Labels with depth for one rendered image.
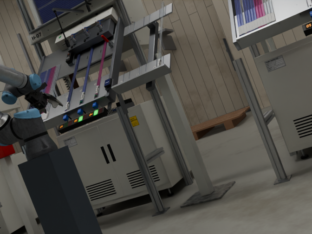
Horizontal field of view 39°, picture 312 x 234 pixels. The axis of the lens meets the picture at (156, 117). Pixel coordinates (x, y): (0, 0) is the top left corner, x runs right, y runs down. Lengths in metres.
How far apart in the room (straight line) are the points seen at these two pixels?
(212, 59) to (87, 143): 3.82
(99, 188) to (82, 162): 0.21
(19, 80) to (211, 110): 4.66
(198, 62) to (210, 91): 0.46
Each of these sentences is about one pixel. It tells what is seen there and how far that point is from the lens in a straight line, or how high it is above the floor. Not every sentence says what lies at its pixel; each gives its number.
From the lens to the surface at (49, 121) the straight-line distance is 2.71.
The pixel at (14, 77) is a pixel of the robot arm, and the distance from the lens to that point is 2.17.
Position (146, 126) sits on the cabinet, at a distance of 2.74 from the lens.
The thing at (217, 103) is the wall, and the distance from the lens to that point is 6.53.
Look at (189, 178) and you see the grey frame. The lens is 2.94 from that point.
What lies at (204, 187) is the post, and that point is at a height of 0.06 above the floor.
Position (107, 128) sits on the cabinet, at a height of 0.55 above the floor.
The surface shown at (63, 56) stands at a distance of 3.13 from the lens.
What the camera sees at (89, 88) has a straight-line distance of 2.65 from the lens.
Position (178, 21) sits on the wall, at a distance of 6.62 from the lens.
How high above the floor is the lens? 0.58
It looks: 1 degrees down
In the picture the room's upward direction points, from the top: 21 degrees counter-clockwise
